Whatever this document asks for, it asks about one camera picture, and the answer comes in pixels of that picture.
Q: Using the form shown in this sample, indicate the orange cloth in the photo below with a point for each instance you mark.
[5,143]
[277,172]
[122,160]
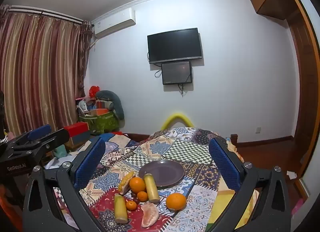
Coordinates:
[3,212]

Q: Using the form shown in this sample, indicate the peeled pomelo segment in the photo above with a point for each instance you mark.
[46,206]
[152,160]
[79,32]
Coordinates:
[150,214]

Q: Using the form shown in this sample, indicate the striped brown curtain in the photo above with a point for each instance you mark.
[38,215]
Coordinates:
[37,71]

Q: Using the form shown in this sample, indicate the red box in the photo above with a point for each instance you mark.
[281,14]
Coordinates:
[76,128]

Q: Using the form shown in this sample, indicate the wooden door frame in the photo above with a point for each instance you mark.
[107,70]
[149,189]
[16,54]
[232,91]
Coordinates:
[303,71]

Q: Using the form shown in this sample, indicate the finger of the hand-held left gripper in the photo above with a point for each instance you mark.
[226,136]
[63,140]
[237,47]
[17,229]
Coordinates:
[58,135]
[38,131]

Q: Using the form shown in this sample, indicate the large orange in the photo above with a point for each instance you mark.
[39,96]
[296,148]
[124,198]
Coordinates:
[137,185]
[176,201]

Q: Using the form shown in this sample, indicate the white paper scrap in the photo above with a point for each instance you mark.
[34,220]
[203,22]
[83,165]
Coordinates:
[291,175]

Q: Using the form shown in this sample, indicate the black wall television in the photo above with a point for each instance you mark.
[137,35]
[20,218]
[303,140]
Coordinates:
[173,44]

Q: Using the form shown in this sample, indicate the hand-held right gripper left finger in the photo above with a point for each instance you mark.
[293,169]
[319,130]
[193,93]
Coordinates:
[91,164]

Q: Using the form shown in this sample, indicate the green patterned box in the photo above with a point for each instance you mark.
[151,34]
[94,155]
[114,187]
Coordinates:
[105,121]

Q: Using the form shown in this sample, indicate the curtain rod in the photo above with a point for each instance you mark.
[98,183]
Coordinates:
[50,14]

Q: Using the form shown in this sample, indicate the patchwork printed blanket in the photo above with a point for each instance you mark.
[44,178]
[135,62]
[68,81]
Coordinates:
[160,149]

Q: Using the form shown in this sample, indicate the pink cloth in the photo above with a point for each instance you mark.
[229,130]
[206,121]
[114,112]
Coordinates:
[298,207]

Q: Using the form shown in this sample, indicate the dark purple plate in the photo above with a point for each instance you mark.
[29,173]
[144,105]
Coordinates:
[162,172]

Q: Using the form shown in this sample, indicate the small black wall monitor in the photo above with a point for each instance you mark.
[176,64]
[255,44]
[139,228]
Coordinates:
[176,73]

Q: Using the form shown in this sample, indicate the blue cloth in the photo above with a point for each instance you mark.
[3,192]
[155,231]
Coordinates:
[110,136]

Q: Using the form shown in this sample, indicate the orange cardboard box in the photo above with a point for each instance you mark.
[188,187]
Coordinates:
[102,111]

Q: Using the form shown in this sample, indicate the small tangerine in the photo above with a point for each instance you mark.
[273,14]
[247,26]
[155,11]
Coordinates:
[131,205]
[142,196]

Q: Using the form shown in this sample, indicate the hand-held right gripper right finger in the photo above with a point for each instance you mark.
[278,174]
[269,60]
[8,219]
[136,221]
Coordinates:
[223,164]

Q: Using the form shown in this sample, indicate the red plastic bag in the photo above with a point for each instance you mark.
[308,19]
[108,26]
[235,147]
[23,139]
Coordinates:
[94,91]

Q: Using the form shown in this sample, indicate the white air conditioner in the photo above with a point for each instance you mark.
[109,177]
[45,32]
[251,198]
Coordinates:
[112,23]

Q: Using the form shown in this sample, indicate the white cloth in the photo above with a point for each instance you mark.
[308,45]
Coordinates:
[63,161]

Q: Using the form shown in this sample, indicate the yellow sugarcane piece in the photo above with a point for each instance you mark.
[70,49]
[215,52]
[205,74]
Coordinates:
[120,208]
[151,187]

